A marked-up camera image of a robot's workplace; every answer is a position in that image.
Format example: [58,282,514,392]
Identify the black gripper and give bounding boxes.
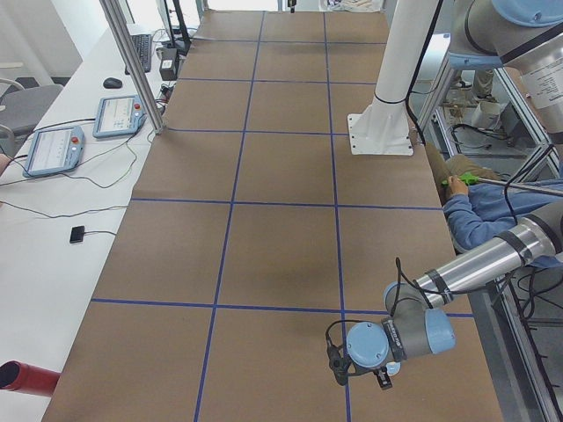
[325,337,392,390]

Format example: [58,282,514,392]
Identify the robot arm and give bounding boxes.
[327,1,562,389]
[325,201,562,389]

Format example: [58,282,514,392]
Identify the person in blue sweater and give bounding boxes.
[426,145,562,251]

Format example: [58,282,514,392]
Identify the small black puck device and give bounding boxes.
[69,225,85,244]

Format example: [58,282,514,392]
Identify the red cylinder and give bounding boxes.
[1,360,60,397]

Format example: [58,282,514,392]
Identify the far teach pendant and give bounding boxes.
[92,95,146,139]

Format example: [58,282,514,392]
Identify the teach pendant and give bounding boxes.
[22,126,85,178]
[92,95,146,139]

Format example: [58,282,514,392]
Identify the black power adapter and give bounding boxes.
[159,48,179,81]

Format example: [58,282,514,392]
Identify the near teach pendant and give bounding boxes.
[22,126,85,178]

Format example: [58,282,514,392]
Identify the black computer mouse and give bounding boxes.
[103,77,123,89]

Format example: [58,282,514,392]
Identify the black keyboard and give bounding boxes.
[130,33,152,73]

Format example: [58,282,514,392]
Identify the grey office chair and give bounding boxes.
[1,78,63,156]

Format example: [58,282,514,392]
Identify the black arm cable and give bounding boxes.
[325,257,435,348]

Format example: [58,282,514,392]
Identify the green handled tool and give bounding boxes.
[458,172,479,186]

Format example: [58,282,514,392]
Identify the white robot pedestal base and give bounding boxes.
[347,0,442,156]

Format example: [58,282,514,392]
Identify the aluminium frame post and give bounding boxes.
[99,0,165,135]

